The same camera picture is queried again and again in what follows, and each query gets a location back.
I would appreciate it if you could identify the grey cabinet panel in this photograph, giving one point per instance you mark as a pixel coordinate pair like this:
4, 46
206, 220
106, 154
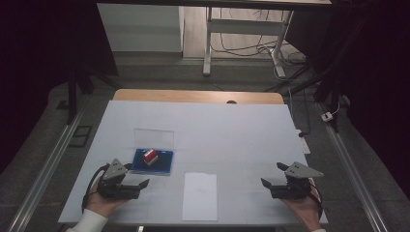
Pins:
141, 29

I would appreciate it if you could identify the black floor socket plate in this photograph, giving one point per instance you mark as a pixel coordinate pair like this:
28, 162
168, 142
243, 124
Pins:
80, 137

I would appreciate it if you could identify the aluminium floor rail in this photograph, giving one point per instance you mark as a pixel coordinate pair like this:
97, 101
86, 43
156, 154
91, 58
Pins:
351, 167
48, 164

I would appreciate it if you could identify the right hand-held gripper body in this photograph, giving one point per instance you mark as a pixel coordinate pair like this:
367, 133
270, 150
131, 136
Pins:
295, 188

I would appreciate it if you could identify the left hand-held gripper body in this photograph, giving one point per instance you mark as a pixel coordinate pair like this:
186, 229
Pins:
112, 188

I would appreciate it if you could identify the white desk frame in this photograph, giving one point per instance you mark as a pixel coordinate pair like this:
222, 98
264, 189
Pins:
245, 26

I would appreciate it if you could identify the white paper sheet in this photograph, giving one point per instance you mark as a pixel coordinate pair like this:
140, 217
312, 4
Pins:
199, 198

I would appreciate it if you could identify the large white table mat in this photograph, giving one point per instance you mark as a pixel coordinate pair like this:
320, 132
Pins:
225, 135

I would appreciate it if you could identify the black stand legs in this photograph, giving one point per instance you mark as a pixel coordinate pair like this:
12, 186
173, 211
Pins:
332, 93

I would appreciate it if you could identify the black tripod stand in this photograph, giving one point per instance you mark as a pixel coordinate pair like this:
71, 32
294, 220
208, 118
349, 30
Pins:
72, 96

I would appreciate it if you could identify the red stamp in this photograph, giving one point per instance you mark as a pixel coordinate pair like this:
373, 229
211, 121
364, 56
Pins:
150, 157

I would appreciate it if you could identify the person's right hand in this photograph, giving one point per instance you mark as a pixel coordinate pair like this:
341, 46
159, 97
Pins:
306, 211

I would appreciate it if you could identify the white power adapter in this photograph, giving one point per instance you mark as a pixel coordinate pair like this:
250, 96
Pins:
327, 116

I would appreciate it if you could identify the person's left hand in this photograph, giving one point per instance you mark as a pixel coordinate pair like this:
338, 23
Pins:
101, 204

